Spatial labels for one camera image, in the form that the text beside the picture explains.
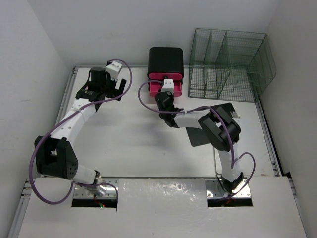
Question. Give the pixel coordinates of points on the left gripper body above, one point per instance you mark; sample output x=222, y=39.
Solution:
x=108, y=88

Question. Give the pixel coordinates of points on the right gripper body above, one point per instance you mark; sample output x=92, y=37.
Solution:
x=171, y=95

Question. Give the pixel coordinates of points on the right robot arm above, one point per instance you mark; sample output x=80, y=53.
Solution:
x=232, y=174

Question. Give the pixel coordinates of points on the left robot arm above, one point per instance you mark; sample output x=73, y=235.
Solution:
x=55, y=156

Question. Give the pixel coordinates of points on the black drawer cabinet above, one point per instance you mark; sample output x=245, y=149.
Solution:
x=165, y=60

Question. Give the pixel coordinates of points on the black clipboard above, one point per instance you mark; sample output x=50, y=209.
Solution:
x=209, y=132

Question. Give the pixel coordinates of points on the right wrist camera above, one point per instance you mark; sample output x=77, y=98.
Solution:
x=168, y=86

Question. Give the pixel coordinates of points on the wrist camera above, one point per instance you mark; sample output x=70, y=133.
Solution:
x=168, y=86
x=114, y=69

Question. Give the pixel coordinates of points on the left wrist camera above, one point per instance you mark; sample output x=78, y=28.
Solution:
x=114, y=69

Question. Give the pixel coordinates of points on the green wire mesh organizer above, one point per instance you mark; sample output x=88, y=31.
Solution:
x=230, y=65

